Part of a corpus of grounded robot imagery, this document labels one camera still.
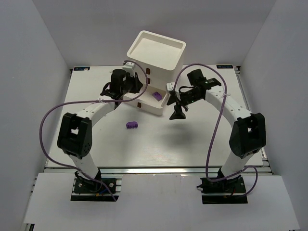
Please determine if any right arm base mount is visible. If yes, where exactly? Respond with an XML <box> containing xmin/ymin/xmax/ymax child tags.
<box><xmin>196</xmin><ymin>176</ymin><xmax>248</xmax><ymax>205</ymax></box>

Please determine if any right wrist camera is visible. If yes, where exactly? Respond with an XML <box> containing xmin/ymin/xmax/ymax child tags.
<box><xmin>166</xmin><ymin>82</ymin><xmax>179</xmax><ymax>96</ymax></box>

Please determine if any right blue label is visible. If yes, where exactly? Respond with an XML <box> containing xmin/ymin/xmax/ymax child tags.
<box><xmin>216</xmin><ymin>64</ymin><xmax>233</xmax><ymax>69</ymax></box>

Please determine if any purple rectangular lego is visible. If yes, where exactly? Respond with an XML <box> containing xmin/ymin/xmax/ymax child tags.
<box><xmin>152</xmin><ymin>92</ymin><xmax>163</xmax><ymax>101</ymax></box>

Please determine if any blue label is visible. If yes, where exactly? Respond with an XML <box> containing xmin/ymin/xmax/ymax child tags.
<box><xmin>216</xmin><ymin>64</ymin><xmax>233</xmax><ymax>69</ymax></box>
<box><xmin>73</xmin><ymin>67</ymin><xmax>90</xmax><ymax>71</ymax></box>

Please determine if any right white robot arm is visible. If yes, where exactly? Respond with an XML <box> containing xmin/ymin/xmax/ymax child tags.
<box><xmin>166</xmin><ymin>69</ymin><xmax>266</xmax><ymax>180</ymax></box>

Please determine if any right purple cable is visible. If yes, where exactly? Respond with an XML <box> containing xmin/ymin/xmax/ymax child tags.
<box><xmin>172</xmin><ymin>64</ymin><xmax>259</xmax><ymax>198</ymax></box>

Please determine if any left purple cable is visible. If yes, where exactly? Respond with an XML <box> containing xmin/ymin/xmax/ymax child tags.
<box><xmin>38</xmin><ymin>60</ymin><xmax>149</xmax><ymax>202</ymax></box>

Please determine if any white bottom drawer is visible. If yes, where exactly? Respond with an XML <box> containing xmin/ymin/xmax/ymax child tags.
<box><xmin>126</xmin><ymin>86</ymin><xmax>169</xmax><ymax>116</ymax></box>

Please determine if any left blue label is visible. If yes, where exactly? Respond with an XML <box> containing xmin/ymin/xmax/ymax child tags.
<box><xmin>73</xmin><ymin>67</ymin><xmax>90</xmax><ymax>71</ymax></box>

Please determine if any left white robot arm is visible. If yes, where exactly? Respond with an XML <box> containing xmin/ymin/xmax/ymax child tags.
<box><xmin>57</xmin><ymin>69</ymin><xmax>143</xmax><ymax>180</ymax></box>

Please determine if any purple rounded lego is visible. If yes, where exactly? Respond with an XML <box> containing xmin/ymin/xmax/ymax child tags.
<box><xmin>126</xmin><ymin>121</ymin><xmax>138</xmax><ymax>129</ymax></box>

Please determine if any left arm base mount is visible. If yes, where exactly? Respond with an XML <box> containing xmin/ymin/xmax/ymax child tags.
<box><xmin>70</xmin><ymin>172</ymin><xmax>122</xmax><ymax>202</ymax></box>

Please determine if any white drawer cabinet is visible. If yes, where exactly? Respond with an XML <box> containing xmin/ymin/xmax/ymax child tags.
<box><xmin>127</xmin><ymin>30</ymin><xmax>187</xmax><ymax>97</ymax></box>

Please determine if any purple cable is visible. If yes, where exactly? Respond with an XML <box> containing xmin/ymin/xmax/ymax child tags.
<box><xmin>172</xmin><ymin>64</ymin><xmax>259</xmax><ymax>198</ymax></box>
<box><xmin>38</xmin><ymin>60</ymin><xmax>149</xmax><ymax>202</ymax></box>

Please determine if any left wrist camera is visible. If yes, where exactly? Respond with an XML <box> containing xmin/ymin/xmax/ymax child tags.
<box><xmin>122</xmin><ymin>62</ymin><xmax>135</xmax><ymax>76</ymax></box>

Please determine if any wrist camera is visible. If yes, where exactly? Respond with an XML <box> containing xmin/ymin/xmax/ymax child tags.
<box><xmin>166</xmin><ymin>82</ymin><xmax>179</xmax><ymax>96</ymax></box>
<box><xmin>122</xmin><ymin>62</ymin><xmax>135</xmax><ymax>76</ymax></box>

